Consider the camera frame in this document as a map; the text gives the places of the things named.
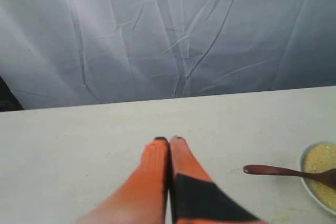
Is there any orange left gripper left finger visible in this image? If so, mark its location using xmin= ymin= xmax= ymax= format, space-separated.
xmin=76 ymin=137 xmax=168 ymax=223

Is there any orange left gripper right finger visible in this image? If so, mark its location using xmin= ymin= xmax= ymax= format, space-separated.
xmin=170 ymin=136 xmax=266 ymax=223

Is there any dark brown wooden spoon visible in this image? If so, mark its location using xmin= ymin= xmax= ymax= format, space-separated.
xmin=243 ymin=165 xmax=335 ymax=189

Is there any white ceramic bowl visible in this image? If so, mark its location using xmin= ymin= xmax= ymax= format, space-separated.
xmin=298 ymin=142 xmax=335 ymax=216

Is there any grey wrinkled backdrop cloth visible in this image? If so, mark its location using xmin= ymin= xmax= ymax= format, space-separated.
xmin=1 ymin=0 xmax=335 ymax=109

